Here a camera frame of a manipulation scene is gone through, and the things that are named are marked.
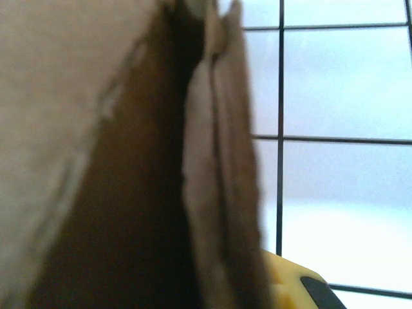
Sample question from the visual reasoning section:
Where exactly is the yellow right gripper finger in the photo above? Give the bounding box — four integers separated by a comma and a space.
261, 250, 349, 309

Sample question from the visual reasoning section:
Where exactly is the brown cardboard box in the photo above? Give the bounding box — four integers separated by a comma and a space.
0, 0, 274, 309

